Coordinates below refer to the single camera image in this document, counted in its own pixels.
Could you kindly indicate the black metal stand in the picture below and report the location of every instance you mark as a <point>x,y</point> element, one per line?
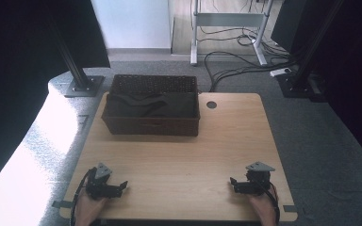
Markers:
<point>83,84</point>
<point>298,86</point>

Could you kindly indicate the white power strip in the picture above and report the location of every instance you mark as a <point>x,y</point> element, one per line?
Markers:
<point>279,72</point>

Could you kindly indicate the black curtain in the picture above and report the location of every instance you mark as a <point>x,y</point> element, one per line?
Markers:
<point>358,78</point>
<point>12,78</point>

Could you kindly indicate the person's right hand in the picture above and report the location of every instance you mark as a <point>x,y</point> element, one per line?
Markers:
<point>265,208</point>

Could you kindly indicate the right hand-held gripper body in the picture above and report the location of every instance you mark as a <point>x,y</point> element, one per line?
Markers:
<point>258,180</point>

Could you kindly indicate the brown woven basket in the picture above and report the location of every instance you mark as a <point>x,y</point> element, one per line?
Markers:
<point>151,127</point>

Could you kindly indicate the dark grey pleated skirt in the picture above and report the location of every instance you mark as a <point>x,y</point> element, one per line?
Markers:
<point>176,105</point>

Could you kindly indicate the grey round table grommet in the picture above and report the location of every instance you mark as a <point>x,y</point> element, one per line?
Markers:
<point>211,104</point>

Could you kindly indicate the black upright panel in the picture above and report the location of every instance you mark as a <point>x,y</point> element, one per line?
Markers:
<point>287,25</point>

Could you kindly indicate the person's left hand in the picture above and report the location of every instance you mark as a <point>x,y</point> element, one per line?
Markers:
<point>88,210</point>

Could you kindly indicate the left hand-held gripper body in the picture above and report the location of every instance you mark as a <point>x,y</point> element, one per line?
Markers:
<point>97,186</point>

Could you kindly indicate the white metal desk frame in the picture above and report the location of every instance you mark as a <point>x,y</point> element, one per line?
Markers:
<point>229,19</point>

